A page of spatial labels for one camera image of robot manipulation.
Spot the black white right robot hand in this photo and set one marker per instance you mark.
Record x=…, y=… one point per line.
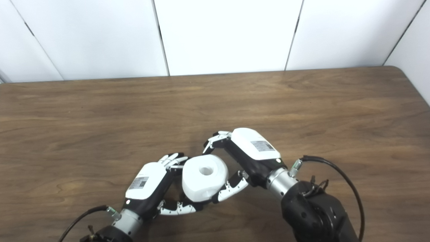
x=255, y=148

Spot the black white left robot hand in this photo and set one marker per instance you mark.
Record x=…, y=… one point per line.
x=144, y=183

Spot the round white piece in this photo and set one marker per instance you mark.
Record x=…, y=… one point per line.
x=201, y=185

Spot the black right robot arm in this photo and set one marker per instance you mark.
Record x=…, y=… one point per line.
x=312, y=211

